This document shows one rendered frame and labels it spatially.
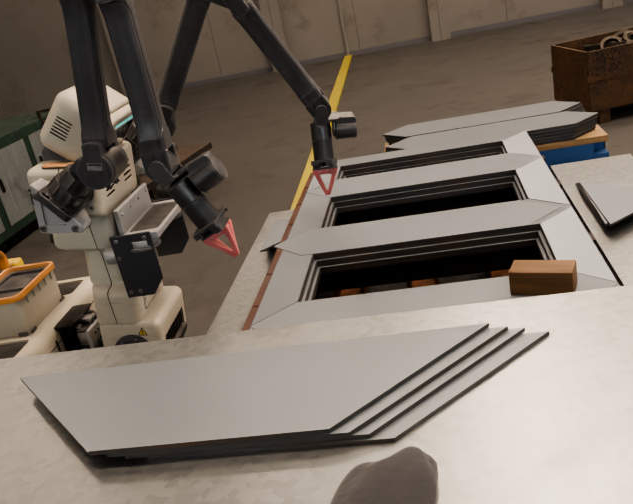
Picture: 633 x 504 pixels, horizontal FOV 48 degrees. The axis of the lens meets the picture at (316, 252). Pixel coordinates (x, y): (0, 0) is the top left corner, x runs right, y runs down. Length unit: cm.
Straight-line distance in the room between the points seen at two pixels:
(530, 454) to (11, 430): 67
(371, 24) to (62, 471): 1163
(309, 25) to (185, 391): 1157
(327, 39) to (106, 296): 1075
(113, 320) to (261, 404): 104
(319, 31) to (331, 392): 1162
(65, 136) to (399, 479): 124
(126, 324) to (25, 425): 84
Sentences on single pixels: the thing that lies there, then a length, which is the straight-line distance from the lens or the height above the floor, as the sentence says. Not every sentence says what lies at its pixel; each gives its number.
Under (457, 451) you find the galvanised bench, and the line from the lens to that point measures 78.
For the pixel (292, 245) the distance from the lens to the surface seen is 190.
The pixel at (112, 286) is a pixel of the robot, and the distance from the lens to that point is 187.
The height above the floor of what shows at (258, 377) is 107.
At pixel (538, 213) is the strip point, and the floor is 87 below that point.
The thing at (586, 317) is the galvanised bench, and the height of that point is 105.
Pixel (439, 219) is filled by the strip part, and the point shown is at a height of 87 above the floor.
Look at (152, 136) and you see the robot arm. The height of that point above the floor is 128.
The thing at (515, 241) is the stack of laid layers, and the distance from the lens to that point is 179.
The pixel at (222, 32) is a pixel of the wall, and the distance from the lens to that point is 1261.
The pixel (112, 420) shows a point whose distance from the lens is 94.
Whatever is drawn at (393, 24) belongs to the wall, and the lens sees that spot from 1232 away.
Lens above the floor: 154
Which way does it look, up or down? 22 degrees down
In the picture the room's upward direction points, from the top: 12 degrees counter-clockwise
